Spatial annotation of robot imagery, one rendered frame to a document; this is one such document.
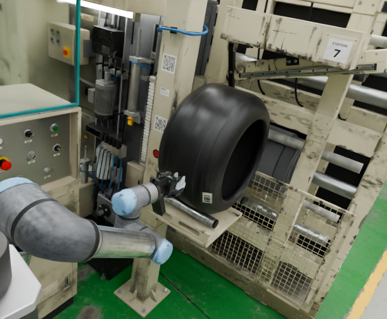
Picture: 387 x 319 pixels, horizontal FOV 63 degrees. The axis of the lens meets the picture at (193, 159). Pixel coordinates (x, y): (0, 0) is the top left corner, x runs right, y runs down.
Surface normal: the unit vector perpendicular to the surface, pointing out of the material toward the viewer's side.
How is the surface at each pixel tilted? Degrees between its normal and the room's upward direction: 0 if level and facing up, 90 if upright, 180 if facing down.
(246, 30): 90
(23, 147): 90
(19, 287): 0
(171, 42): 90
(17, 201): 30
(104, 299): 0
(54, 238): 62
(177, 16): 90
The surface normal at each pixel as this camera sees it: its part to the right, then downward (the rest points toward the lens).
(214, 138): -0.16, -0.11
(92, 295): 0.18, -0.88
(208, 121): -0.29, -0.40
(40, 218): 0.24, -0.48
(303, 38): -0.56, 0.27
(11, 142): 0.81, 0.38
